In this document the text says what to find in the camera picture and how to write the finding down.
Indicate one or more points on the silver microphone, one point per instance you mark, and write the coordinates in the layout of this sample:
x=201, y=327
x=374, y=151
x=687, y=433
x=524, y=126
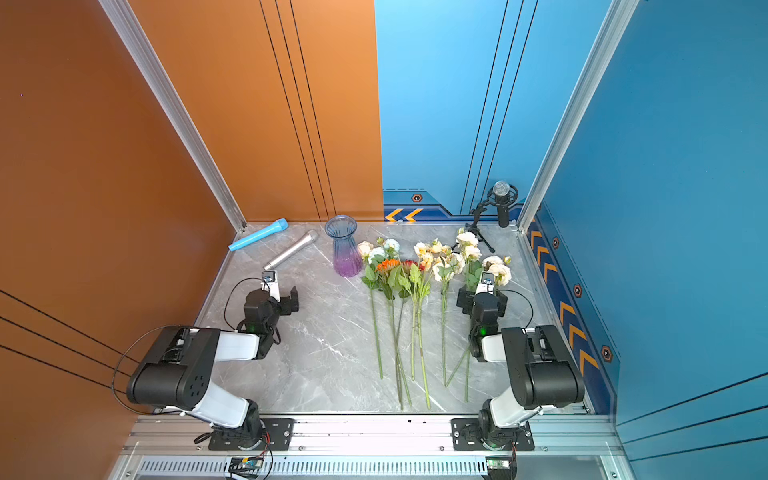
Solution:
x=307, y=239

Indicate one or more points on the left aluminium corner post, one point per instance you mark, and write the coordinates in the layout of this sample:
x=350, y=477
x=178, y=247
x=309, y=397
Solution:
x=127, y=26

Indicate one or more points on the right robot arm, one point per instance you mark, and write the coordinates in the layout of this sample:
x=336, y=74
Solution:
x=542, y=376

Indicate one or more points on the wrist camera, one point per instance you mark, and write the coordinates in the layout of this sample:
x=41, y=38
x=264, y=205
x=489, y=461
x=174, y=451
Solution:
x=486, y=283
x=270, y=282

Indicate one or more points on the orange flower stem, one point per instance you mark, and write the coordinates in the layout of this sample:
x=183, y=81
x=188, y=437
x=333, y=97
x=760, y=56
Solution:
x=386, y=271

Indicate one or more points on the right green circuit board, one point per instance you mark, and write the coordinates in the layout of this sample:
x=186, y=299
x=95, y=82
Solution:
x=501, y=468

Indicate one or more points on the left green circuit board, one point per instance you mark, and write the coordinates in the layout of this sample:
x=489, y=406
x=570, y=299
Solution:
x=246, y=467

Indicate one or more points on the green circuit board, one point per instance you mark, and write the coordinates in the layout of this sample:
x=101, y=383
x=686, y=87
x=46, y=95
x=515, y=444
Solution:
x=246, y=467
x=501, y=468

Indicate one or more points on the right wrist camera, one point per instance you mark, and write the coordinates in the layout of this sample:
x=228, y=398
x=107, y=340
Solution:
x=486, y=283

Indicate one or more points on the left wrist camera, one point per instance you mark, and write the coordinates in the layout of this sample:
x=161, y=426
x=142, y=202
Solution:
x=270, y=282

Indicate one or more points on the aluminium corner post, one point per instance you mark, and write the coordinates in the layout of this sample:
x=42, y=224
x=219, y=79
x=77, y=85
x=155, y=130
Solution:
x=612, y=29
x=127, y=26

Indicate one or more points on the purple glass vase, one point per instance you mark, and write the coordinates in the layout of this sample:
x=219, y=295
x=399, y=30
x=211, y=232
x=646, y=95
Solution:
x=347, y=260

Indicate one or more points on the blue microphone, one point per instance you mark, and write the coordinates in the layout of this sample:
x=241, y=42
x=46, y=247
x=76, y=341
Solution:
x=274, y=228

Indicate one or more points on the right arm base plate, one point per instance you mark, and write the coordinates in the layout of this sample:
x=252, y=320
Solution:
x=469, y=435

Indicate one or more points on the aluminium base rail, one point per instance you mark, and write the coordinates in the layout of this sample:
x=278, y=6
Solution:
x=368, y=446

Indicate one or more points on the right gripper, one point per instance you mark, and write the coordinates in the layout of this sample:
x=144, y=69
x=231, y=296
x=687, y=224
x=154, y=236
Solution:
x=466, y=300

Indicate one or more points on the right aluminium corner post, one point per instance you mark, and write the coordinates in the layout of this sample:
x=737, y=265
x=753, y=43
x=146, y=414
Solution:
x=612, y=29

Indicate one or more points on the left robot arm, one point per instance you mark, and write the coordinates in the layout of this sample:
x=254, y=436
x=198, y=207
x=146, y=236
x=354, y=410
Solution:
x=176, y=372

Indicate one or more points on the peach poppy flower stem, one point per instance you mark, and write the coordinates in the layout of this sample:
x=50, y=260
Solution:
x=420, y=276

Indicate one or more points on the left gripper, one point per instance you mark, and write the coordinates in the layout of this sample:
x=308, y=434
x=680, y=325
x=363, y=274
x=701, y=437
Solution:
x=286, y=300

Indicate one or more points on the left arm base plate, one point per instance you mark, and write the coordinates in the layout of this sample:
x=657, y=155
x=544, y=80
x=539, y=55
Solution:
x=274, y=434

